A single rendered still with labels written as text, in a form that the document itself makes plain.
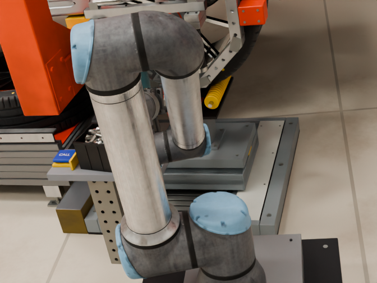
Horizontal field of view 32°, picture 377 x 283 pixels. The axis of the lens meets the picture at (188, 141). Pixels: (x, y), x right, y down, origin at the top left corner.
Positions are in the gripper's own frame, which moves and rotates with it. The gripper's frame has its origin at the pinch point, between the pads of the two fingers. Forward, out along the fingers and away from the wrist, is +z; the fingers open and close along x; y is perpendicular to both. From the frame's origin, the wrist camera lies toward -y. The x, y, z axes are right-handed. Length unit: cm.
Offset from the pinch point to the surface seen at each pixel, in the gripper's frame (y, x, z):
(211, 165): -27, -3, 58
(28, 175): -28, 81, 60
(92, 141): -10.1, 29.4, 10.2
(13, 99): 6, 84, 58
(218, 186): -36, -5, 59
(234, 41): 21.2, -20.2, 27.9
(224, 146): -21, -7, 65
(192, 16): 28.9, -11.5, 1.0
